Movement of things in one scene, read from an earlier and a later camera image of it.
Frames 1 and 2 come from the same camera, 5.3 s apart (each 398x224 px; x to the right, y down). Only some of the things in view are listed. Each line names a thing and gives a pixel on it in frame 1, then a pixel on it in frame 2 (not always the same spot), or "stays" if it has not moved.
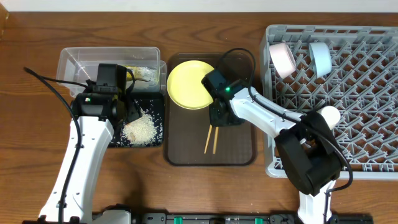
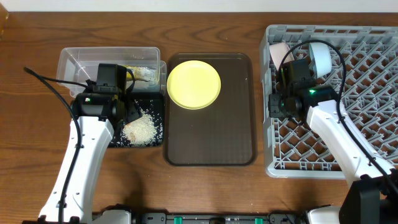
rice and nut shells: [142, 132] stays
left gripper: [131, 112] stays
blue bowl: [321, 58] stays
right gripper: [219, 116] -> [296, 83]
